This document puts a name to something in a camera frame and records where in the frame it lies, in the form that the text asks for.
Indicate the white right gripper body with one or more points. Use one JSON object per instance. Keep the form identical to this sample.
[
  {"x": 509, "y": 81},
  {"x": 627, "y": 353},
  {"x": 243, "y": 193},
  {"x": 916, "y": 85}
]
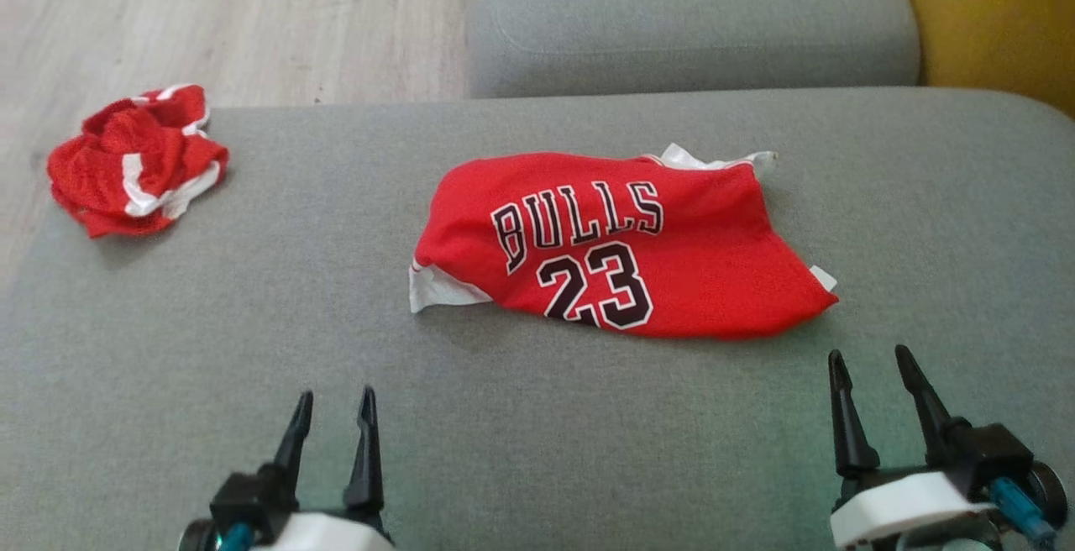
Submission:
[{"x": 907, "y": 501}]

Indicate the red shorts with white stripes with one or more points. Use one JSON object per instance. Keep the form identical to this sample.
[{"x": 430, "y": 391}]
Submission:
[{"x": 109, "y": 165}]

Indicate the grey and yellow sofa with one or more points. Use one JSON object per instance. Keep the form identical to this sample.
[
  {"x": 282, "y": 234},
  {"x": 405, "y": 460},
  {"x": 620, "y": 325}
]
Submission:
[{"x": 252, "y": 349}]

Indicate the red Bulls basketball jersey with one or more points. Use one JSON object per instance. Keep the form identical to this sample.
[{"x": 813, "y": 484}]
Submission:
[{"x": 714, "y": 265}]

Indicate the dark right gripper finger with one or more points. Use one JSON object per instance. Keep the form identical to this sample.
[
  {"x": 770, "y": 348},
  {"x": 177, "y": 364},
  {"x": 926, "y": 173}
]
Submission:
[
  {"x": 932, "y": 417},
  {"x": 850, "y": 433}
]

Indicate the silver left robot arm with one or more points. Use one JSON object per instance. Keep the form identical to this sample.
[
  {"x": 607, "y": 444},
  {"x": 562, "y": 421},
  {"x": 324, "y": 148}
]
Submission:
[{"x": 197, "y": 537}]

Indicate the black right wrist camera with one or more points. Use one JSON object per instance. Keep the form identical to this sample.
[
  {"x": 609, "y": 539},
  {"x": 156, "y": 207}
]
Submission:
[{"x": 995, "y": 450}]

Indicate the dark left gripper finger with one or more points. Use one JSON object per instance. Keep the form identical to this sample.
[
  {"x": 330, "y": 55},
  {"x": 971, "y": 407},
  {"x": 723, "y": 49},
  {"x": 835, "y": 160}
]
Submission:
[
  {"x": 296, "y": 438},
  {"x": 366, "y": 459}
]

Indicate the grey sofa seat cushion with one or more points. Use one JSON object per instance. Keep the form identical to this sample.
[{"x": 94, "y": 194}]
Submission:
[{"x": 672, "y": 13}]

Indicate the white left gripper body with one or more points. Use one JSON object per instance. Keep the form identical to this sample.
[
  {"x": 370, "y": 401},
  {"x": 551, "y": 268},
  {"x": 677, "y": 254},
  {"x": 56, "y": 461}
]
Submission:
[{"x": 327, "y": 534}]

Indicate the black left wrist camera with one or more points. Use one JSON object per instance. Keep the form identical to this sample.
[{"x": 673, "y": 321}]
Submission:
[{"x": 252, "y": 496}]

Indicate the large yellow sofa backrest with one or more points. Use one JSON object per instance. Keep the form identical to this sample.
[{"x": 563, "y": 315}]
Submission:
[{"x": 999, "y": 13}]

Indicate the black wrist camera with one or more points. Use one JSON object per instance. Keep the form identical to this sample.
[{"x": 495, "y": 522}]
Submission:
[
  {"x": 995, "y": 450},
  {"x": 252, "y": 496}
]

